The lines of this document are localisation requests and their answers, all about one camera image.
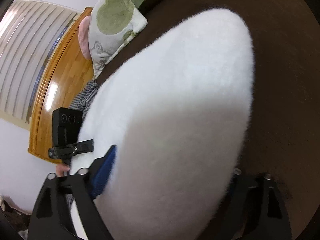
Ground white fluffy cardigan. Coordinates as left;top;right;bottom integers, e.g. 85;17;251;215
71;9;254;239

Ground person left hand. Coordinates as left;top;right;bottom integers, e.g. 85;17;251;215
56;163;70;177

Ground grey striped garment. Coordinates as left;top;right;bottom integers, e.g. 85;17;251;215
69;81;99;119

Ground wooden headboard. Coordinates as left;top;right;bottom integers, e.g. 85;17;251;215
28;7;93;164

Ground pink pillow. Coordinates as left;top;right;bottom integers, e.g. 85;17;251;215
78;15;91;60

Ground white window blinds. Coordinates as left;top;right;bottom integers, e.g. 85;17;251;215
1;0;78;129

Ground white green fleece pillow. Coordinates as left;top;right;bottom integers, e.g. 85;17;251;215
88;0;148;80

